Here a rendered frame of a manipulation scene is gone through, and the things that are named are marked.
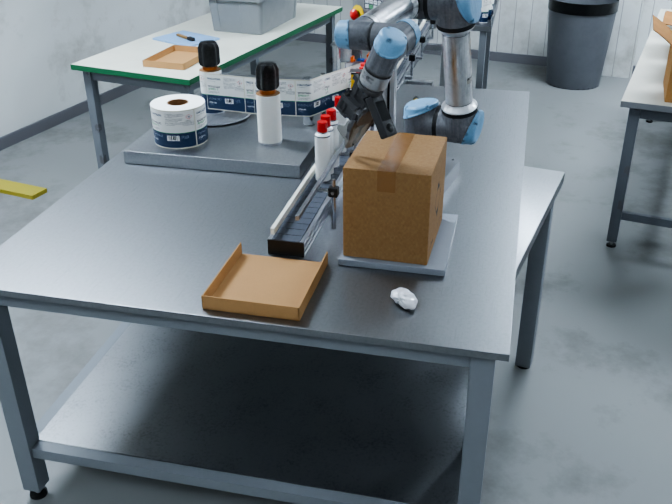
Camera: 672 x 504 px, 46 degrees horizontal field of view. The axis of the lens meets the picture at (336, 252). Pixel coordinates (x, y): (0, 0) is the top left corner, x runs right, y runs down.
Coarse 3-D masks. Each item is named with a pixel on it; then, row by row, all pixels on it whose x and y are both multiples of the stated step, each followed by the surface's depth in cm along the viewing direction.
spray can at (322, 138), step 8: (320, 120) 256; (320, 128) 255; (320, 136) 256; (328, 136) 256; (320, 144) 257; (328, 144) 258; (320, 152) 258; (328, 152) 259; (320, 160) 260; (328, 160) 260; (320, 168) 261; (328, 176) 263
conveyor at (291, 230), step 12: (312, 180) 265; (300, 204) 249; (312, 204) 249; (288, 216) 242; (312, 216) 241; (288, 228) 235; (300, 228) 234; (276, 240) 228; (288, 240) 228; (300, 240) 228
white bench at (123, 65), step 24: (192, 24) 504; (288, 24) 503; (312, 24) 512; (120, 48) 453; (144, 48) 452; (240, 48) 451; (264, 48) 461; (96, 72) 419; (120, 72) 413; (144, 72) 409; (168, 72) 409; (192, 72) 409; (96, 96) 435; (96, 120) 439; (96, 144) 447
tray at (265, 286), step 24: (240, 264) 225; (264, 264) 225; (288, 264) 225; (312, 264) 225; (216, 288) 213; (240, 288) 213; (264, 288) 213; (288, 288) 213; (312, 288) 210; (240, 312) 203; (264, 312) 201; (288, 312) 200
